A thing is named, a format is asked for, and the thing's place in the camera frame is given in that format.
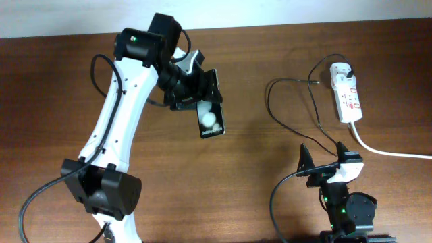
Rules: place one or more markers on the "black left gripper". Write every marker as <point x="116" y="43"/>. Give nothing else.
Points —
<point x="200" y="90"/>

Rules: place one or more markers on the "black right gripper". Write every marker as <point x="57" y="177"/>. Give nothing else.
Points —
<point x="318" y="177"/>

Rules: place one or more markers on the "black smartphone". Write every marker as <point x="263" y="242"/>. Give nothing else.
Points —
<point x="210" y="119"/>

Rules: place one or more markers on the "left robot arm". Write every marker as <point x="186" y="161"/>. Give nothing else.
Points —
<point x="142" y="61"/>

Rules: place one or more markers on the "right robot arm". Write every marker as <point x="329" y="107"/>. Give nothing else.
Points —
<point x="351" y="214"/>

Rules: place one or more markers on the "white USB charger adapter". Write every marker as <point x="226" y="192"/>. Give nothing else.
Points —
<point x="340" y="81"/>

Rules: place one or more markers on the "white power strip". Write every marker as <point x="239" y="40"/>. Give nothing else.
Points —
<point x="347" y="100"/>

